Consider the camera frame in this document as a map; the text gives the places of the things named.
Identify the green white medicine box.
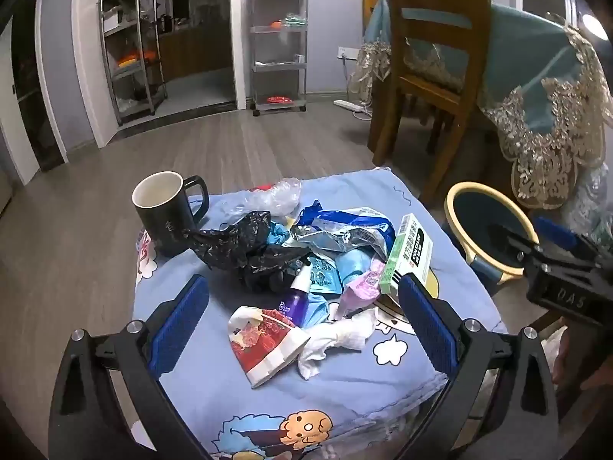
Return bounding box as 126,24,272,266
380,214,434,295

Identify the clear plastic bag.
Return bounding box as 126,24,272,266
221,177,303,216

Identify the purple spray bottle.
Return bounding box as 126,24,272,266
278,266,312,324

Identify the light blue garment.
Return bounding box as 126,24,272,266
335,249,379,288

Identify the black mug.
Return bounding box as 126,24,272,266
131,171,210,258

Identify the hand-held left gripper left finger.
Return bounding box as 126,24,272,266
48,274,214,460

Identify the dark glass door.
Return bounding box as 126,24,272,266
10,0,68,173

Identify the black plastic bag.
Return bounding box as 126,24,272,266
182,211,312,293

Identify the grey storage cart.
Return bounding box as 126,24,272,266
246,0,310,117

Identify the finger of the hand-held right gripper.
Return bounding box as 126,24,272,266
533,215,604,262
487,223,544,264

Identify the pink wrapper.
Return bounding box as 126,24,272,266
335,268,386,319

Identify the blue cartoon printed blanket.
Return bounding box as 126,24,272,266
131,168,508,460

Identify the wooden chair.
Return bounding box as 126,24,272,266
369,0,494,207

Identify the person's right hand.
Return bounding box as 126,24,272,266
553,328,613,394

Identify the red white snack wrapper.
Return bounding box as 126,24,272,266
227,306,312,389

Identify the teal printed sachet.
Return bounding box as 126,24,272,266
306,256,343,295

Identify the metal shelf rack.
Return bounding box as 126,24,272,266
98,0,168,125

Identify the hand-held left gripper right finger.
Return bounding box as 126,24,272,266
397,273,561,460

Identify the silver blue foil wrapper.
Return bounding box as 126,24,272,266
287,201,398,263

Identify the white power strip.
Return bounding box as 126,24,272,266
334,99,372,118

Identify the yellow rimmed trash bin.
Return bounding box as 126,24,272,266
444,181,542,293

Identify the white tissue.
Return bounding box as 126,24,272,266
297,309,379,380

